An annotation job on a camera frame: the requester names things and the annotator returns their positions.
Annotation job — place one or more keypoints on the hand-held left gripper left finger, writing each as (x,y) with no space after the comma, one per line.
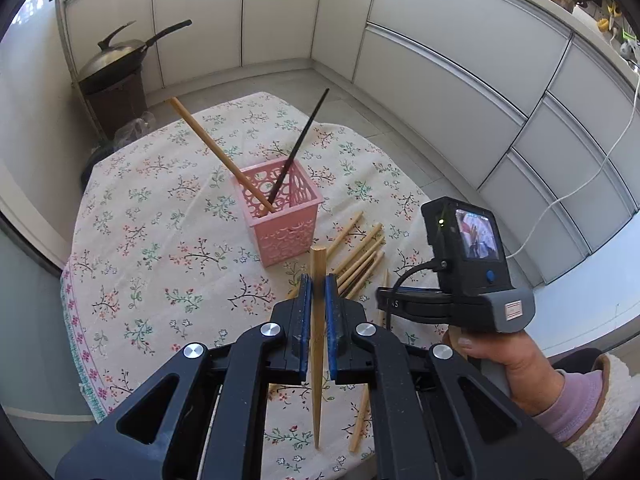
(306,305)

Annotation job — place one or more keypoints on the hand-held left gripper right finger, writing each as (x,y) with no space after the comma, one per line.
(331,305)

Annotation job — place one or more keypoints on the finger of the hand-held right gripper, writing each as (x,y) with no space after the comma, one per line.
(407,305)

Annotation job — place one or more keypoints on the pile of bamboo chopsticks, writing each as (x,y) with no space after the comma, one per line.
(357,265)

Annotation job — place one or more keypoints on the pink perforated plastic basket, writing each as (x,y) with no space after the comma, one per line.
(285,235)

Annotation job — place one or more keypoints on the wooden chopstick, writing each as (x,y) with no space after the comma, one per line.
(317,410)
(210,145)
(360,420)

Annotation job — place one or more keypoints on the black chopstick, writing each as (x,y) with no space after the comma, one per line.
(302,135)

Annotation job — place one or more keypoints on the person's right forearm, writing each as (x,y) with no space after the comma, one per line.
(580,400)

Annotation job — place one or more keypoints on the person's right hand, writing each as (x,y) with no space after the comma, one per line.
(520,365)

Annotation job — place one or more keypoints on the floral tablecloth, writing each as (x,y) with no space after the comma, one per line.
(150,240)

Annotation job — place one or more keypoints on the row of white cabinet doors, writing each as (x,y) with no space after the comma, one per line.
(450,35)

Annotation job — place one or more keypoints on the clear plastic bag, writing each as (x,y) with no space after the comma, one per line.
(132,127)

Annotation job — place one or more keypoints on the brown stand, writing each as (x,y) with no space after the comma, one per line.
(120,107)

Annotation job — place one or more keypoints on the wok with lid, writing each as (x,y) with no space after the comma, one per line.
(112,60)

